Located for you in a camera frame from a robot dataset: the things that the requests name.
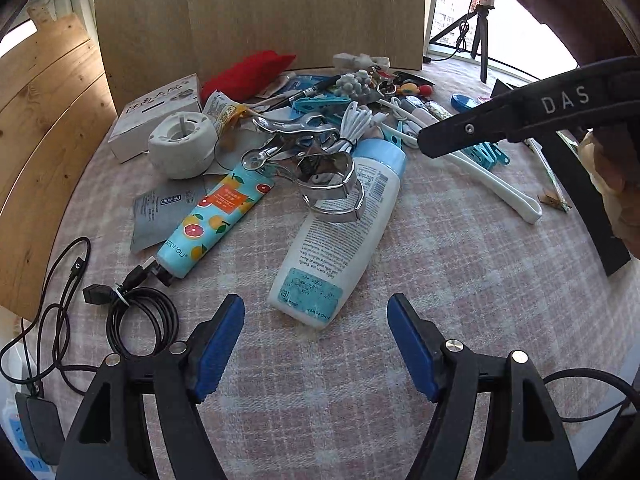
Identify person's right hand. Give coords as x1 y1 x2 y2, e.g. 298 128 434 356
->
577 122 640 261

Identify light wooden board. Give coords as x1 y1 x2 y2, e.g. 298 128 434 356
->
94 0 440 106

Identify black cable bundle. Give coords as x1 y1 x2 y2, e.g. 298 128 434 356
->
82 255 180 358

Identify yellow print snack sachet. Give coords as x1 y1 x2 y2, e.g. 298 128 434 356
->
202 90 246 136

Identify keychain with red ball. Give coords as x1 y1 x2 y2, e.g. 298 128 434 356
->
372 72 436 98

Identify pine wood panel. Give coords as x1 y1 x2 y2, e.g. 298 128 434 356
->
0 7 118 321

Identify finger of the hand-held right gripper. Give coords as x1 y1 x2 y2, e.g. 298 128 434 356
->
418 89 531 159

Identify white cable bundle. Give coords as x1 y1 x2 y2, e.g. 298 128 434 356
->
340 101 387 155

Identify blue clothes peg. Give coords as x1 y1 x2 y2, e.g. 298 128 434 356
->
459 142 512 170
292 95 352 115
381 120 420 150

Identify blue round tape measure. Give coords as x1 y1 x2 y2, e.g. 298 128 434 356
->
450 92 490 113

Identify fruit print cream tube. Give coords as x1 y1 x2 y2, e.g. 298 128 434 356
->
156 171 277 281

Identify black pen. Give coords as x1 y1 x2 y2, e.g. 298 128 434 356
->
270 85 323 106

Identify black tripod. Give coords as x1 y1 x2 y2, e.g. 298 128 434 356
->
430 0 496 83

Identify person's right forearm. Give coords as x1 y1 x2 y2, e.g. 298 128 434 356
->
492 0 640 68

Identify red cloth pouch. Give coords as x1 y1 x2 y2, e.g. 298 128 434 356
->
200 50 297 104

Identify wooden clothespin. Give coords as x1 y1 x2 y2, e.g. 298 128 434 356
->
537 191 572 212

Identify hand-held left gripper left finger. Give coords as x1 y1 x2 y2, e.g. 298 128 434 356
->
54 293 246 480

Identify pink checked cloth desktop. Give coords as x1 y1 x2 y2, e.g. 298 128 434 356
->
45 55 640 480

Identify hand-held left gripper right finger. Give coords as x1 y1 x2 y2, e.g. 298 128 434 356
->
386 293 581 480

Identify black power adapter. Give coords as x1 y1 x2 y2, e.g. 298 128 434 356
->
15 392 63 463

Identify white round plastic holder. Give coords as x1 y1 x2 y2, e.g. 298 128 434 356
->
148 111 219 181

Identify white plastic tongs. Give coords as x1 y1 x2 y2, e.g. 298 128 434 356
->
334 72 544 224

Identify white lotion bottle blue cap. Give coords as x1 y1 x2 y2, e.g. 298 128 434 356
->
267 139 407 331

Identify silver metal clamp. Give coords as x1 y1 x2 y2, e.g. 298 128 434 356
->
240 112 341 173
272 152 368 223

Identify thin black cable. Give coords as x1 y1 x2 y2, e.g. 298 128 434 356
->
0 237 101 396

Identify apartment buildings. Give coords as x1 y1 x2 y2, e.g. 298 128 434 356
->
435 0 471 36

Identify grey foil sachet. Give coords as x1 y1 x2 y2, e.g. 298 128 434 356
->
131 179 210 256

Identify white power strip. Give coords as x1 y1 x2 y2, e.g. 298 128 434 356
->
0 400 51 480

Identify white printed carton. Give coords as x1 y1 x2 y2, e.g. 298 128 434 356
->
109 74 203 163

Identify black ring light cable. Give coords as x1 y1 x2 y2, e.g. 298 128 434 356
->
452 10 473 56

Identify white crumpled plastic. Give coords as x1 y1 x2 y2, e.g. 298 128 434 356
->
332 52 391 72

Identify white lip balm stick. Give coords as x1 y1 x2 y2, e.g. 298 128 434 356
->
395 97 441 126

